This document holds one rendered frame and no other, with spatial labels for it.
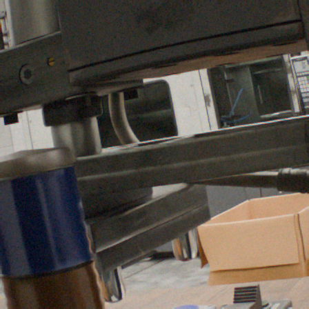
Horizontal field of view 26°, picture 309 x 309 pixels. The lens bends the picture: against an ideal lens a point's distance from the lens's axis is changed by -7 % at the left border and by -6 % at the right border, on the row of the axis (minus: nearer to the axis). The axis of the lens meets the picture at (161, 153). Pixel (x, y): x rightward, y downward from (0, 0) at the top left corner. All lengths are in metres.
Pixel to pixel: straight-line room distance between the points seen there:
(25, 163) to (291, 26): 0.21
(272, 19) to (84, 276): 0.21
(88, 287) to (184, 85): 5.38
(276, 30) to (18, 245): 0.22
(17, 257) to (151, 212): 0.29
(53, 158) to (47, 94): 0.26
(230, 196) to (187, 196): 4.95
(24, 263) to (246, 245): 2.67
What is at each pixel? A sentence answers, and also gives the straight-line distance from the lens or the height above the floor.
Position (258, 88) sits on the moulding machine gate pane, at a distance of 5.29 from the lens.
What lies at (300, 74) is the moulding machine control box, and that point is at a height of 1.33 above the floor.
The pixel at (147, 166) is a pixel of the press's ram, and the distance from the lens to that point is 0.47.
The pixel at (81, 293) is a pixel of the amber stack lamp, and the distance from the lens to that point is 0.24.
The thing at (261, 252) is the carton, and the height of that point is 0.58.
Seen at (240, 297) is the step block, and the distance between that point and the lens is 0.81.
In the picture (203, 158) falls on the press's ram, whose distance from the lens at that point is 0.45.
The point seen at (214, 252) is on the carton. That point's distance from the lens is 2.98.
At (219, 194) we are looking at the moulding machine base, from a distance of 5.56.
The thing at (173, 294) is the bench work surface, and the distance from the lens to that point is 1.19.
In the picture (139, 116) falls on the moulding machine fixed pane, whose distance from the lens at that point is 5.86.
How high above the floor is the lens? 1.20
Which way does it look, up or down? 3 degrees down
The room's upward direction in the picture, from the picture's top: 11 degrees counter-clockwise
